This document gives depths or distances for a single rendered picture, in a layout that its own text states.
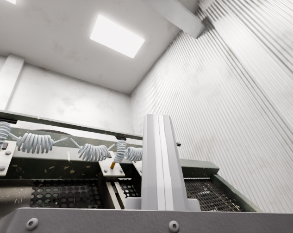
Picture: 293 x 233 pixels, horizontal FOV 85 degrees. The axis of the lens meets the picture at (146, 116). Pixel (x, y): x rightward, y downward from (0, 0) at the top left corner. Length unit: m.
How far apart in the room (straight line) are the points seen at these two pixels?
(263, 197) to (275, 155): 0.56
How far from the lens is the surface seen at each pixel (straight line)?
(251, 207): 1.39
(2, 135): 0.65
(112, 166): 0.76
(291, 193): 2.61
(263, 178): 2.68
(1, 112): 0.66
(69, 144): 1.28
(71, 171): 0.80
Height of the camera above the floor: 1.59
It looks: 33 degrees up
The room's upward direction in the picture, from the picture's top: 11 degrees counter-clockwise
